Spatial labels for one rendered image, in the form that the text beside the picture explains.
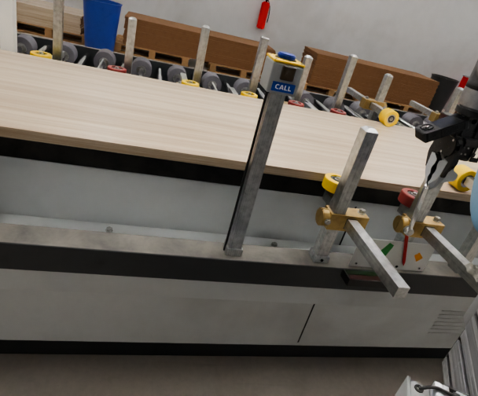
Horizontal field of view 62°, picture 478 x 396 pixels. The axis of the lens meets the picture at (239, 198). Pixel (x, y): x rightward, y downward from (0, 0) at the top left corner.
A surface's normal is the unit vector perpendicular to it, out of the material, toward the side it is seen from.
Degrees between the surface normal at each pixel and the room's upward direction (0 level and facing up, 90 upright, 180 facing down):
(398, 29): 90
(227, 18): 90
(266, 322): 90
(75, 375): 0
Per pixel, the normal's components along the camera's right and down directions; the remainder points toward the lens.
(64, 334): 0.18, 0.50
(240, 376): 0.23, -0.86
